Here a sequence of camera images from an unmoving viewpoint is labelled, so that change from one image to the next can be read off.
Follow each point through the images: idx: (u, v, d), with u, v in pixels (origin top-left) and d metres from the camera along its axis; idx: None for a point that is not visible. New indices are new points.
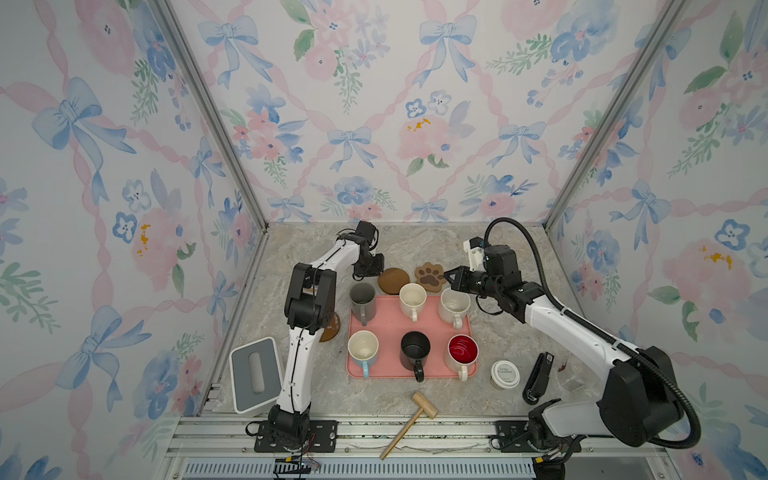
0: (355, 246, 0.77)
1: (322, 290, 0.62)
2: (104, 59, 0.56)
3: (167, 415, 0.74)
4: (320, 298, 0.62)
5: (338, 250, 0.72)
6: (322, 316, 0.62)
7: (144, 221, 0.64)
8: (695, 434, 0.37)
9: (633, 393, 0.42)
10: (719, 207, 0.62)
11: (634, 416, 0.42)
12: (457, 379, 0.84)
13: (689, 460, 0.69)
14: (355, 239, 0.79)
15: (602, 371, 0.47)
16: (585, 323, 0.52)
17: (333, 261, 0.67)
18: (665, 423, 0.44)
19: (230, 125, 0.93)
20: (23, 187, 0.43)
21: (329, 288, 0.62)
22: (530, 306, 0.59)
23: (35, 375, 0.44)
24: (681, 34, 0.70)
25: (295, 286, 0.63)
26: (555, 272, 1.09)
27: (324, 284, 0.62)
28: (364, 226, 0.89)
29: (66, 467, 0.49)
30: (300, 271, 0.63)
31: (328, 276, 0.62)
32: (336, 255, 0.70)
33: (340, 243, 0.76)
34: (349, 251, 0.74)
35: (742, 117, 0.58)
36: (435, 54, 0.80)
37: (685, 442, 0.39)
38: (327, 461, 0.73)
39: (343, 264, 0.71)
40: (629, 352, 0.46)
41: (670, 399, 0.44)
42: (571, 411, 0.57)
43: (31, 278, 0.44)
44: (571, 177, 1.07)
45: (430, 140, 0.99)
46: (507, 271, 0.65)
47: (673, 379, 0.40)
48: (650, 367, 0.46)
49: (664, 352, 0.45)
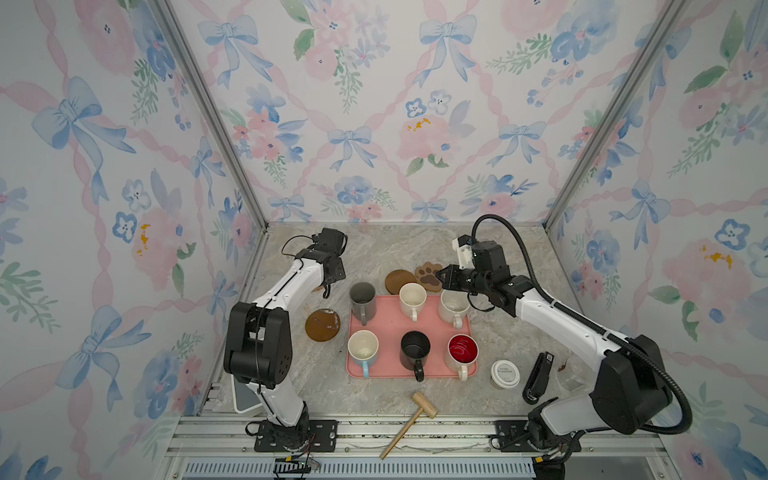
0: (316, 267, 0.62)
1: (270, 336, 0.47)
2: (104, 59, 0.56)
3: (167, 415, 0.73)
4: (268, 346, 0.47)
5: (293, 276, 0.58)
6: (274, 369, 0.47)
7: (144, 220, 0.64)
8: (686, 419, 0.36)
9: (624, 383, 0.43)
10: (720, 207, 0.62)
11: (626, 404, 0.43)
12: (457, 379, 0.84)
13: (689, 460, 0.69)
14: (317, 256, 0.65)
15: (593, 362, 0.47)
16: (575, 314, 0.53)
17: (286, 294, 0.53)
18: (654, 410, 0.45)
19: (230, 125, 0.93)
20: (23, 187, 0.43)
21: (278, 333, 0.47)
22: (521, 300, 0.59)
23: (36, 374, 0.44)
24: (681, 34, 0.70)
25: (235, 335, 0.48)
26: (555, 272, 1.09)
27: (272, 328, 0.47)
28: (328, 236, 0.73)
29: (66, 467, 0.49)
30: (240, 312, 0.48)
31: (275, 319, 0.47)
32: (291, 285, 0.55)
33: (295, 266, 0.62)
34: (308, 277, 0.59)
35: (742, 117, 0.58)
36: (435, 53, 0.80)
37: (677, 429, 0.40)
38: (327, 461, 0.73)
39: (300, 294, 0.57)
40: (619, 342, 0.46)
41: (659, 386, 0.45)
42: (571, 407, 0.57)
43: (30, 278, 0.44)
44: (571, 176, 1.07)
45: (430, 140, 0.99)
46: (495, 267, 0.65)
47: (662, 366, 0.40)
48: (639, 355, 0.47)
49: (652, 341, 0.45)
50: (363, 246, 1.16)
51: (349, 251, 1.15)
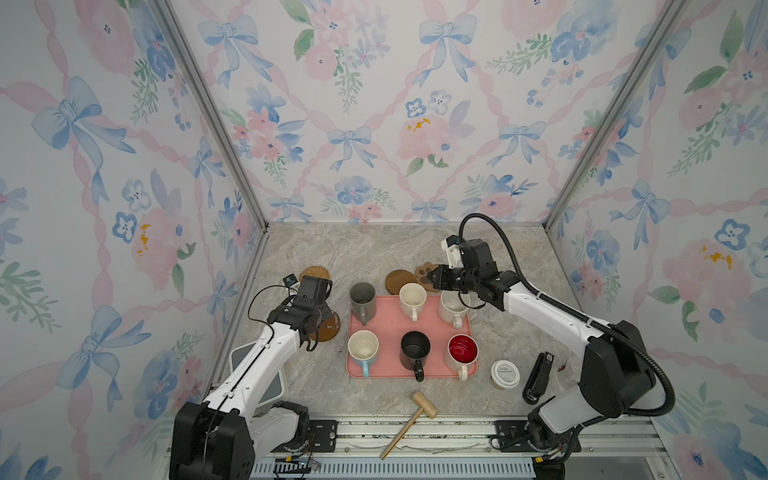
0: (289, 338, 0.54)
1: (222, 448, 0.39)
2: (104, 59, 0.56)
3: (167, 415, 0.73)
4: (220, 461, 0.39)
5: (261, 353, 0.50)
6: None
7: (144, 220, 0.64)
8: (669, 397, 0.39)
9: (608, 368, 0.44)
10: (720, 207, 0.62)
11: (612, 390, 0.44)
12: (457, 379, 0.84)
13: (689, 460, 0.69)
14: (292, 322, 0.57)
15: (578, 348, 0.48)
16: (557, 303, 0.55)
17: (246, 387, 0.45)
18: (638, 393, 0.46)
19: (230, 125, 0.93)
20: (23, 187, 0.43)
21: (230, 449, 0.39)
22: (508, 294, 0.60)
23: (37, 374, 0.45)
24: (681, 34, 0.70)
25: (181, 444, 0.40)
26: (555, 272, 1.09)
27: (224, 439, 0.39)
28: (306, 286, 0.64)
29: (66, 467, 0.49)
30: (188, 416, 0.40)
31: (227, 430, 0.39)
32: (255, 369, 0.48)
33: (264, 338, 0.53)
34: (279, 351, 0.52)
35: (742, 117, 0.58)
36: (435, 54, 0.80)
37: (662, 409, 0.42)
38: (327, 461, 0.73)
39: (267, 377, 0.49)
40: (602, 328, 0.48)
41: (641, 369, 0.46)
42: (569, 403, 0.57)
43: (31, 278, 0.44)
44: (571, 176, 1.07)
45: (430, 140, 0.99)
46: (482, 263, 0.67)
47: (642, 349, 0.47)
48: (622, 340, 0.48)
49: (632, 325, 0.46)
50: (363, 246, 1.16)
51: (349, 251, 1.15)
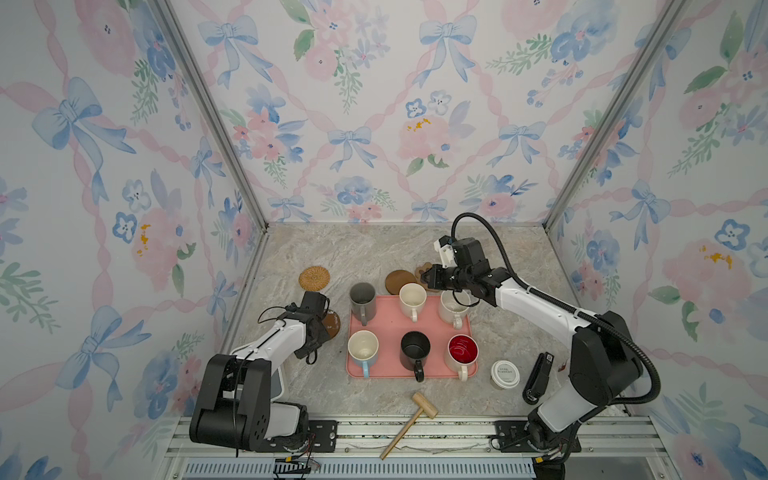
0: (299, 326, 0.62)
1: (251, 391, 0.43)
2: (104, 60, 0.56)
3: (167, 415, 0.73)
4: (246, 406, 0.43)
5: (276, 333, 0.56)
6: (249, 433, 0.42)
7: (144, 221, 0.64)
8: (654, 384, 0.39)
9: (594, 355, 0.45)
10: (719, 207, 0.62)
11: (598, 378, 0.45)
12: (457, 379, 0.84)
13: (689, 460, 0.69)
14: (300, 316, 0.66)
15: (566, 339, 0.50)
16: (548, 297, 0.56)
17: (268, 348, 0.51)
18: (628, 382, 0.47)
19: (230, 125, 0.93)
20: (23, 187, 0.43)
21: (258, 388, 0.43)
22: (500, 289, 0.62)
23: (36, 374, 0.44)
24: (681, 34, 0.70)
25: (210, 392, 0.43)
26: (555, 272, 1.09)
27: (253, 382, 0.44)
28: (309, 296, 0.74)
29: (66, 467, 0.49)
30: (217, 366, 0.45)
31: (257, 371, 0.44)
32: (274, 340, 0.54)
33: (280, 322, 0.61)
34: (291, 335, 0.59)
35: (742, 117, 0.58)
36: (435, 54, 0.80)
37: (648, 397, 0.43)
38: (327, 461, 0.73)
39: (283, 350, 0.55)
40: (590, 318, 0.49)
41: (629, 359, 0.48)
42: (565, 400, 0.57)
43: (30, 278, 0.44)
44: (571, 176, 1.07)
45: (430, 140, 0.99)
46: (474, 261, 0.69)
47: (628, 336, 0.48)
48: (608, 329, 0.50)
49: (618, 315, 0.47)
50: (363, 247, 1.16)
51: (349, 251, 1.15)
